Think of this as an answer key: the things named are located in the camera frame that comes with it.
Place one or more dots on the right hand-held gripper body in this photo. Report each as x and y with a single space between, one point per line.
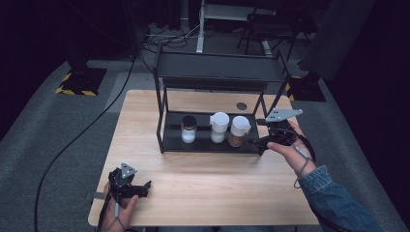
281 115

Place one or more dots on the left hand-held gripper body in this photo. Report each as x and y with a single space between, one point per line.
124 185

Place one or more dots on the white-lidded jar of brown spice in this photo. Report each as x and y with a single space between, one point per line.
240 127

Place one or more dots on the white-lidded jar of white powder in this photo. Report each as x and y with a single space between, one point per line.
219 124

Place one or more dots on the black two-tier metal rack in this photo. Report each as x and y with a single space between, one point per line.
219 69

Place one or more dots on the glass jar with dark lid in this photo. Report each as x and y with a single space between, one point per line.
188 129

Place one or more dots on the person's left hand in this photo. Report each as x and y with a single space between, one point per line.
124 209

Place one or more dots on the person's right hand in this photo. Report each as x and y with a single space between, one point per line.
299 154

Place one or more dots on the dark round table grommet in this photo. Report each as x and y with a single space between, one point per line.
241 106

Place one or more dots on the grey tape strip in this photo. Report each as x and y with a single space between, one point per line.
95 195

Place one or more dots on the black stand base striped edge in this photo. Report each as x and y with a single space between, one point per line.
306 88
84 80

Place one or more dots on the dark chair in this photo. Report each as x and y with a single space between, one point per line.
277 25

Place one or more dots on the grey slanted panel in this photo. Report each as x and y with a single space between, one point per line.
338 35

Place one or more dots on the white desk frame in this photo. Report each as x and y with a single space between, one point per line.
201 25

